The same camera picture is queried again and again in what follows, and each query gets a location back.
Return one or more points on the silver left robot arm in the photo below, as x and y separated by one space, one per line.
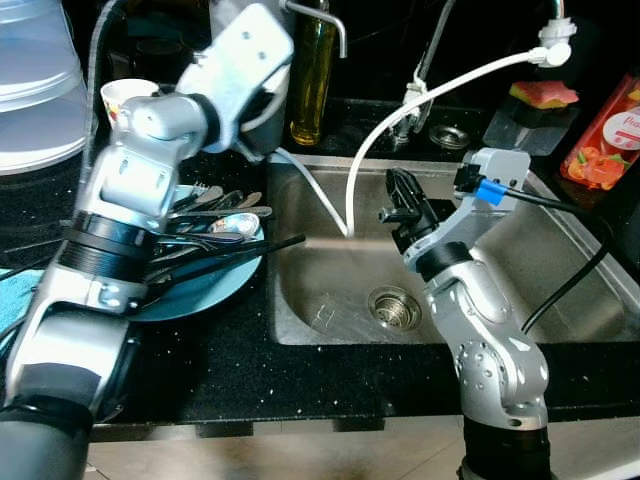
130 185

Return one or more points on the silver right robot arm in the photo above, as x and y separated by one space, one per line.
490 340

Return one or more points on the grey water filter container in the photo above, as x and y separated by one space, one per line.
280 132

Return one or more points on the glass oil bottle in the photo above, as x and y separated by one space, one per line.
312 80

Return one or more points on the metal sink drain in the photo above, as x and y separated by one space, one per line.
395 307

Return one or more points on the silver cutlery piece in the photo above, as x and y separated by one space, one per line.
250 211
245 197

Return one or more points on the white tape on faucet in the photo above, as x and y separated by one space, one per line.
416 97

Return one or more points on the silver fork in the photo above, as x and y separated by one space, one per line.
197 190

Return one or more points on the stainless steel sink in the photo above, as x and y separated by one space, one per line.
330 280

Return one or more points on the silver spoon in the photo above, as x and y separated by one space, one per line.
238 223

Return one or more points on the curved metal spout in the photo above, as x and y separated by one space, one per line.
325 14

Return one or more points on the white patterned paper cup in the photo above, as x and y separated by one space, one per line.
125 97

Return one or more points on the chrome faucet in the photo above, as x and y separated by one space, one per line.
430 55

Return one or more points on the red yellow sponge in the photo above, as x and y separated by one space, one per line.
543 95

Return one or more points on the light blue plate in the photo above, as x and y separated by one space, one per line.
205 292

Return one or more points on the red orange printed package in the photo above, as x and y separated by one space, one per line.
605 140

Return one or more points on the white faucet filter attachment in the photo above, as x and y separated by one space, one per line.
555 42

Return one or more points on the large clear plastic container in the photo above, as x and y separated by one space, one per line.
35 85

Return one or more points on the blue cloth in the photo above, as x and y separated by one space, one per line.
15 295

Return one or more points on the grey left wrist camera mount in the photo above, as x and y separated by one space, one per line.
245 55

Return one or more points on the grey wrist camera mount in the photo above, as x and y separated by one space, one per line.
500 170
245 55

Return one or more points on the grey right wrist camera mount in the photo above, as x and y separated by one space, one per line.
500 170

